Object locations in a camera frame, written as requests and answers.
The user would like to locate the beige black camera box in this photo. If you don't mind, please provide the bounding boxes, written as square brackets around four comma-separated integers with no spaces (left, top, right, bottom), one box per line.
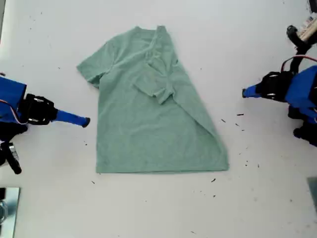
[286,17,317,54]

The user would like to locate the black camera stalk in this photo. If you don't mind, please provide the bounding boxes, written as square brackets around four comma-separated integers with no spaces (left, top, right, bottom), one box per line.
[292,46,309,74]

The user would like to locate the red white servo wire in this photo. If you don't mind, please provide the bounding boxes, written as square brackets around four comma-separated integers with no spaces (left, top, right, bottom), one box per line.
[281,55,317,73]
[0,99,28,125]

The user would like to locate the green t-shirt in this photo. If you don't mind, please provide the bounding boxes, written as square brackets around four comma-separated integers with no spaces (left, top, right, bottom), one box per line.
[76,24,230,174]

